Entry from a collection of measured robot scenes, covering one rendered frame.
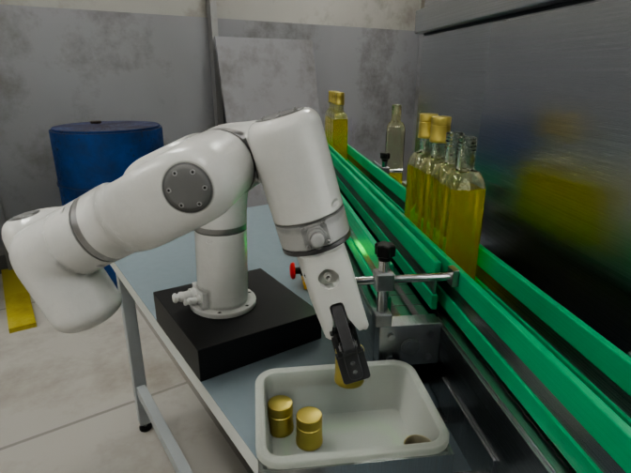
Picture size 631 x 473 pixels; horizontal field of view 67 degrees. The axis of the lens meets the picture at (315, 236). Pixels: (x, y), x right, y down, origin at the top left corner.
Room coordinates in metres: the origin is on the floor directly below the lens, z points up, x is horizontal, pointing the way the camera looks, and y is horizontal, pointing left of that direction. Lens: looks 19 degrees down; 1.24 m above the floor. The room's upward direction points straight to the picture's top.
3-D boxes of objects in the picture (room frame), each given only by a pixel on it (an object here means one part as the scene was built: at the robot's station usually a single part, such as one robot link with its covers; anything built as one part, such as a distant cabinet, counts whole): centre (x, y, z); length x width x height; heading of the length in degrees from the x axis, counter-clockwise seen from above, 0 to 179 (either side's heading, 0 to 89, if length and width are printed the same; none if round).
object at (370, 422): (0.49, -0.04, 0.80); 0.22 x 0.17 x 0.09; 97
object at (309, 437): (0.50, 0.01, 0.79); 0.04 x 0.04 x 0.04
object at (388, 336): (0.62, -0.14, 0.85); 0.09 x 0.04 x 0.07; 97
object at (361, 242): (1.52, 0.00, 0.92); 1.75 x 0.01 x 0.08; 7
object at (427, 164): (0.85, -0.22, 0.99); 0.06 x 0.06 x 0.21; 8
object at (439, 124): (0.85, -0.22, 1.14); 0.04 x 0.04 x 0.04
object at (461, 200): (0.73, -0.23, 0.99); 0.06 x 0.06 x 0.21; 8
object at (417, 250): (1.53, -0.08, 0.92); 1.75 x 0.01 x 0.08; 7
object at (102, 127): (2.86, 1.23, 0.47); 0.65 x 0.63 x 0.95; 36
